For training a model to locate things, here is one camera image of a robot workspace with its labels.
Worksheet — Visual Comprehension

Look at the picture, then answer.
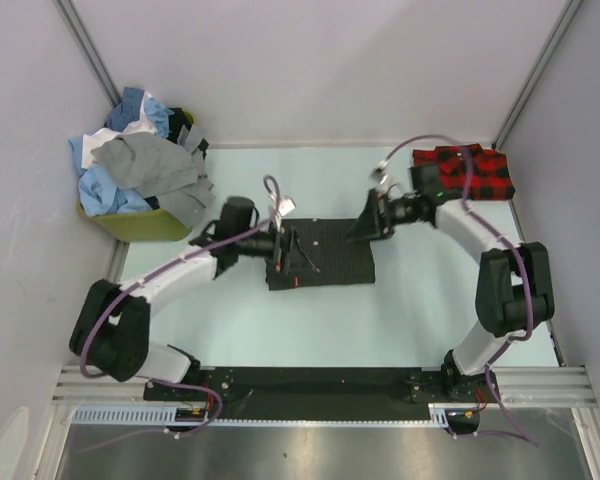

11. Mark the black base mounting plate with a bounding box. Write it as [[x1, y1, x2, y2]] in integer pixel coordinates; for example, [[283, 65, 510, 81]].
[[144, 365, 501, 435]]

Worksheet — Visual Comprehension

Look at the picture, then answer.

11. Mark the blue checked shirt in basket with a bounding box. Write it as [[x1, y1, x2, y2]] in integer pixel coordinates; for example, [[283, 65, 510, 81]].
[[104, 87, 145, 132]]

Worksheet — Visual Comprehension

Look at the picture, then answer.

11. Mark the aluminium frame rail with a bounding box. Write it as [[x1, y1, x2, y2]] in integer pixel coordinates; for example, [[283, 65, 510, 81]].
[[51, 365, 597, 408]]

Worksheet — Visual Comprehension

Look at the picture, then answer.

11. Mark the green laundry basket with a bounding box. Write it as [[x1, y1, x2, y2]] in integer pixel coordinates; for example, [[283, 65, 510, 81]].
[[75, 108, 197, 244]]

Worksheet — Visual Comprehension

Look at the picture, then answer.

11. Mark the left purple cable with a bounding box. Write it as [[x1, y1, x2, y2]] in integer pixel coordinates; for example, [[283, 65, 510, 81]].
[[77, 174, 287, 454]]

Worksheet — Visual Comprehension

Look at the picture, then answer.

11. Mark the red black plaid folded shirt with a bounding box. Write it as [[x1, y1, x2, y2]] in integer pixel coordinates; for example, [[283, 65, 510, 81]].
[[411, 143, 517, 203]]

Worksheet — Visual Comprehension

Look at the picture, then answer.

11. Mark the aluminium corner post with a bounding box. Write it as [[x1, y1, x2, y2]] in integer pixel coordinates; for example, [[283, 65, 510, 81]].
[[491, 0, 586, 150], [52, 0, 121, 107]]

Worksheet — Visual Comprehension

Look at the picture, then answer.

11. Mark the dark pinstriped long sleeve shirt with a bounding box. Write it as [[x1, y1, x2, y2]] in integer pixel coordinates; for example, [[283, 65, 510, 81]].
[[265, 218, 376, 291]]

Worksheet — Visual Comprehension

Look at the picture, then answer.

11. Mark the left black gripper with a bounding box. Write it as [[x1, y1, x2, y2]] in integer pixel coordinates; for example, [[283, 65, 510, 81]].
[[235, 222, 316, 276]]

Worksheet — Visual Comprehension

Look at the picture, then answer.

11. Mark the grey shirt in basket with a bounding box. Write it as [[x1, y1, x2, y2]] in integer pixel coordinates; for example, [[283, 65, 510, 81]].
[[92, 132, 214, 228]]

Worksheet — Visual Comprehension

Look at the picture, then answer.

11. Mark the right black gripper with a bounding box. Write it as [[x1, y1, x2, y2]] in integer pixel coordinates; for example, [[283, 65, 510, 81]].
[[345, 188, 421, 246]]

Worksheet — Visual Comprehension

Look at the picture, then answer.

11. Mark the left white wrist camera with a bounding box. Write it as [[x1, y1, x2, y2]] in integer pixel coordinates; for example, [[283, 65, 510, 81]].
[[269, 196, 296, 219]]

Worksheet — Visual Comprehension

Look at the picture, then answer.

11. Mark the left aluminium corner post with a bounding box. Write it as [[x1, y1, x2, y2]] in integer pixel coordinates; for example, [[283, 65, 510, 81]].
[[52, 0, 121, 107]]

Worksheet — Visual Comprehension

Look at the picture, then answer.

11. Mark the black garment in basket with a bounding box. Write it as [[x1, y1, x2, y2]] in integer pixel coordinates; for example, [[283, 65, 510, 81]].
[[167, 107, 209, 154]]

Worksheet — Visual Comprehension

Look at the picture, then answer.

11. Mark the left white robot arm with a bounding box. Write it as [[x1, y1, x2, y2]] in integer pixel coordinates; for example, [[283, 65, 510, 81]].
[[69, 196, 317, 400]]

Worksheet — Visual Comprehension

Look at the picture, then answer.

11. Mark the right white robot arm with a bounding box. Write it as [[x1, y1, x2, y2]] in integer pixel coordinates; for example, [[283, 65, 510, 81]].
[[345, 162, 555, 401]]

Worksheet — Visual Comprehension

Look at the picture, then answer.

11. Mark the white slotted cable duct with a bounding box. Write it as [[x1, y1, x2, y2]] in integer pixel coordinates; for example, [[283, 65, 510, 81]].
[[72, 406, 448, 428]]

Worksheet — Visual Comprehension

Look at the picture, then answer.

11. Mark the right aluminium corner post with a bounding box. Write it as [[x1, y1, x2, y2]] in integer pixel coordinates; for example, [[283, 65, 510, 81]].
[[491, 0, 586, 150]]

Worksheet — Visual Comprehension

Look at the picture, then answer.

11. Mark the purple cable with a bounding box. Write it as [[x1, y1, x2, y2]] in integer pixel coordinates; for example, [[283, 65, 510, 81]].
[[377, 133, 540, 449], [77, 174, 287, 454]]

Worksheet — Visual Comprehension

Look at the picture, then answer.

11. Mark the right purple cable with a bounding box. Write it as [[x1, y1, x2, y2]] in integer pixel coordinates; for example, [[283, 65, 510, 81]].
[[377, 133, 540, 449]]

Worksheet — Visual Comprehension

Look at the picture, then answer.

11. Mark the white shirt in basket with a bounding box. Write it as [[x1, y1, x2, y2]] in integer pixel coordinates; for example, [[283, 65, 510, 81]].
[[81, 90, 171, 169]]

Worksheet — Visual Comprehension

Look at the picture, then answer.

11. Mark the light blue shirt in basket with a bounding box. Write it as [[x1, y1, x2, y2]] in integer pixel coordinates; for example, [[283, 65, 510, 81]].
[[68, 136, 152, 217]]

